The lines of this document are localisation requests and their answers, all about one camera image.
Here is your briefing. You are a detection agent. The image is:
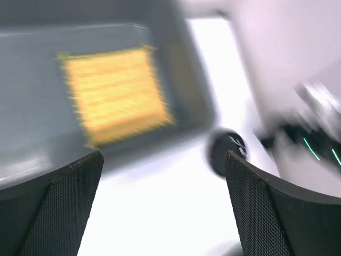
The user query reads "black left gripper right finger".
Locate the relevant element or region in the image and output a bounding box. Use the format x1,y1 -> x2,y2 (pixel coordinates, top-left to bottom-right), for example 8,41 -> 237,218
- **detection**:
225,151 -> 340,256

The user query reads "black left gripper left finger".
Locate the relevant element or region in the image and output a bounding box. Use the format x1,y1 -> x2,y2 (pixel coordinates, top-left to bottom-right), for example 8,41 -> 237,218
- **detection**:
1,151 -> 104,255

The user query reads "black round dish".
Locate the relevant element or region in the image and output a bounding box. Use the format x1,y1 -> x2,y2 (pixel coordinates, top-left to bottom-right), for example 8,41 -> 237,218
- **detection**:
206,128 -> 248,179

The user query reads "yellow woven bamboo mat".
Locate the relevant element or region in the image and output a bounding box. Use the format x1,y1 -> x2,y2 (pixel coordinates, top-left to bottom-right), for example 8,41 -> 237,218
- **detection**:
57,45 -> 177,149

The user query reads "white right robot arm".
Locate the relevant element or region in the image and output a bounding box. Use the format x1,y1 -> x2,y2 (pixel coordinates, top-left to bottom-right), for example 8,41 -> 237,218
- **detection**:
256,83 -> 340,197

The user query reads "grey plastic bin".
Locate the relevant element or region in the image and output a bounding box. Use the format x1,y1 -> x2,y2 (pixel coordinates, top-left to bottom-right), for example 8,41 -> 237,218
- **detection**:
1,1 -> 215,188

